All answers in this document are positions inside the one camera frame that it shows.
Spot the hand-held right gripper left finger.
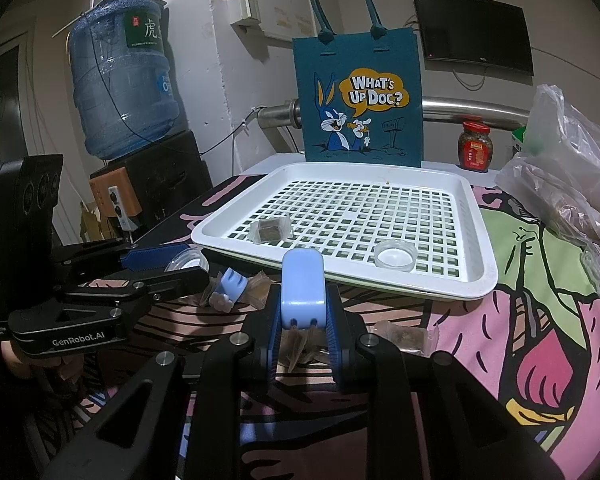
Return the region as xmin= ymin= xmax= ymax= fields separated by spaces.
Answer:
xmin=45 ymin=284 xmax=287 ymax=480

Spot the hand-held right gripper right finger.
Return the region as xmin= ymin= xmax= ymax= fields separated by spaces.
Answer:
xmin=325 ymin=295 xmax=566 ymax=480

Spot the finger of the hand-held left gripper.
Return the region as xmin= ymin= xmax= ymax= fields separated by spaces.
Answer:
xmin=59 ymin=265 xmax=211 ymax=312
xmin=50 ymin=239 xmax=192 ymax=274

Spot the clear round plastic lid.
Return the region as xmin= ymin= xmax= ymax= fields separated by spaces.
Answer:
xmin=164 ymin=248 xmax=209 ymax=274

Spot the small blue flower clip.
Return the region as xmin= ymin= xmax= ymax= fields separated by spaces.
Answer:
xmin=207 ymin=267 xmax=249 ymax=314

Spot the large light blue clip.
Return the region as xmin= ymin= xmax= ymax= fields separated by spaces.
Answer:
xmin=280 ymin=248 xmax=329 ymax=332

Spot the clear round plastic dish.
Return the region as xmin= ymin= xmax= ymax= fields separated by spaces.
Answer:
xmin=373 ymin=239 xmax=417 ymax=274

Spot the white perforated plastic tray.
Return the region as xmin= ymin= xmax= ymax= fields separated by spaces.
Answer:
xmin=190 ymin=162 xmax=499 ymax=301

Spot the person's left hand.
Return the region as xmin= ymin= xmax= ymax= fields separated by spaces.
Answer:
xmin=0 ymin=347 xmax=87 ymax=388

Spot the wooden socket box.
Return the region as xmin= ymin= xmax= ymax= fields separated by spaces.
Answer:
xmin=90 ymin=166 xmax=143 ymax=233

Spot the white appliance top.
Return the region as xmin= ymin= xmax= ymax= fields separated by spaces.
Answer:
xmin=241 ymin=152 xmax=503 ymax=178

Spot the blue water jug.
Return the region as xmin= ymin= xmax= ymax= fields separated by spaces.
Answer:
xmin=66 ymin=0 xmax=181 ymax=161

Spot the teal cartoon rabbit tote bag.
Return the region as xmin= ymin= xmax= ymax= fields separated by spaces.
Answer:
xmin=292 ymin=0 xmax=424 ymax=168

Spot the red lid sauce jar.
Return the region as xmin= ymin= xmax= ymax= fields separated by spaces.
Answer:
xmin=457 ymin=119 xmax=495 ymax=171

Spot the green and white carton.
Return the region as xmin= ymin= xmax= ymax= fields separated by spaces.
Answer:
xmin=510 ymin=126 xmax=530 ymax=161

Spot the clear plastic bag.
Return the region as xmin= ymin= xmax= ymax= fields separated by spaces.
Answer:
xmin=495 ymin=83 xmax=600 ymax=251

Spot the metal rail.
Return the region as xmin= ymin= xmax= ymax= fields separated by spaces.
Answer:
xmin=256 ymin=96 xmax=531 ymax=133

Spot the white wall socket box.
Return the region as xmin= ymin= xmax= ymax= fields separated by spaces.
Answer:
xmin=230 ymin=0 xmax=262 ymax=26

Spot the black wall monitor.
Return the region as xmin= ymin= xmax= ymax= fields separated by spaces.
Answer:
xmin=412 ymin=0 xmax=535 ymax=77

